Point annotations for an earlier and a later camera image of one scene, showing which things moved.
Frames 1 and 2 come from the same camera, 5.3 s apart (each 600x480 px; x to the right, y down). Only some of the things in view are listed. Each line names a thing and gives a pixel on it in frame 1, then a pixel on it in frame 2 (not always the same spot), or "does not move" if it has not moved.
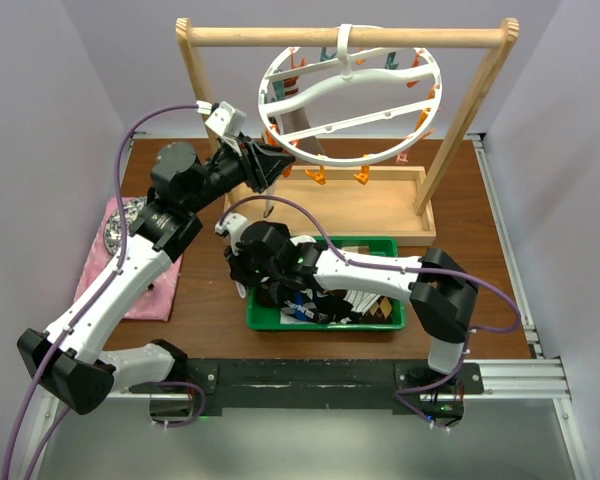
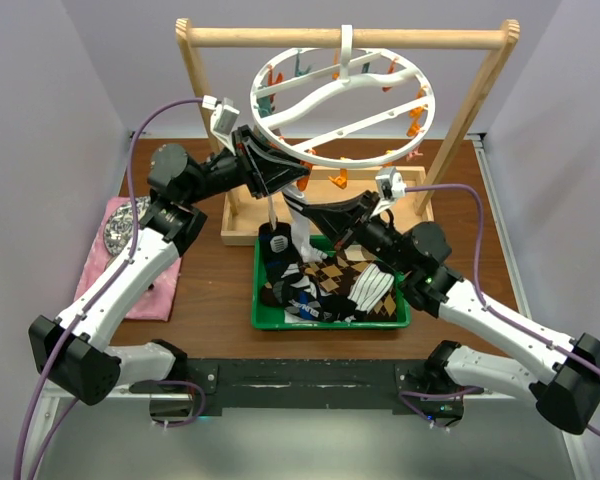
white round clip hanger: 348,105 does not move
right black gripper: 238,272 -> 338,217
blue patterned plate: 113,229 does not move
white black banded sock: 241,289 -> 300,222
